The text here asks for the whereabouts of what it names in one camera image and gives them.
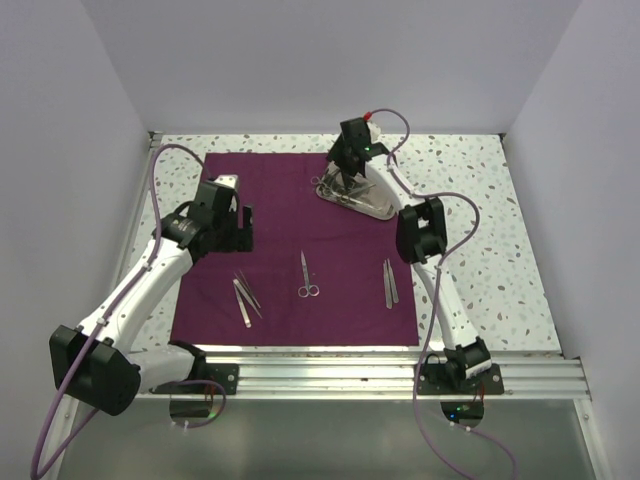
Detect steel instrument tray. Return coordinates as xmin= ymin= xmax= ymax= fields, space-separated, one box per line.
xmin=313 ymin=163 xmax=395 ymax=221

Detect thin steel forceps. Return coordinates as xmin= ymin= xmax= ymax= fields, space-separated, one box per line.
xmin=238 ymin=270 xmax=262 ymax=317

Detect steel scissors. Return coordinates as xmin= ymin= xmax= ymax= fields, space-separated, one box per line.
xmin=298 ymin=251 xmax=320 ymax=298

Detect purple cloth wrap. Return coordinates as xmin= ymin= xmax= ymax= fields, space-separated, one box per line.
xmin=171 ymin=153 xmax=419 ymax=346

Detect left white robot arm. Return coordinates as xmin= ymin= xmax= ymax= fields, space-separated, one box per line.
xmin=49 ymin=175 xmax=253 ymax=416

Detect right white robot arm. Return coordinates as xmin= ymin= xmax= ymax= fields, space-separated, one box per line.
xmin=328 ymin=133 xmax=492 ymax=393

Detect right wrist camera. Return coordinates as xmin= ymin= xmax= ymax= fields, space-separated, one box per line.
xmin=340 ymin=112 xmax=380 ymax=147

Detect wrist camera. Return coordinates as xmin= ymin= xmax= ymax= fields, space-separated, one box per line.
xmin=340 ymin=112 xmax=380 ymax=147
xmin=214 ymin=174 xmax=239 ymax=190

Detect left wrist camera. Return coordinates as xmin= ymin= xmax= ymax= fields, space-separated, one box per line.
xmin=214 ymin=174 xmax=239 ymax=190

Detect aluminium left side rail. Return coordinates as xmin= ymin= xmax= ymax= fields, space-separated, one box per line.
xmin=109 ymin=132 xmax=163 ymax=295

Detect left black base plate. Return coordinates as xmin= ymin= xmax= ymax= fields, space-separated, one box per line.
xmin=150 ymin=363 xmax=240 ymax=396

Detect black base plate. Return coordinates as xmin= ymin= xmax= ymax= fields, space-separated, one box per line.
xmin=414 ymin=353 xmax=505 ymax=396
xmin=150 ymin=363 xmax=240 ymax=396

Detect aluminium front rail frame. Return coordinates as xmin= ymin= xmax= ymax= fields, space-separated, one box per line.
xmin=63 ymin=352 xmax=591 ymax=401

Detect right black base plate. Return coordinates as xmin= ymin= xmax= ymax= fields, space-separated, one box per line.
xmin=414 ymin=353 xmax=505 ymax=396

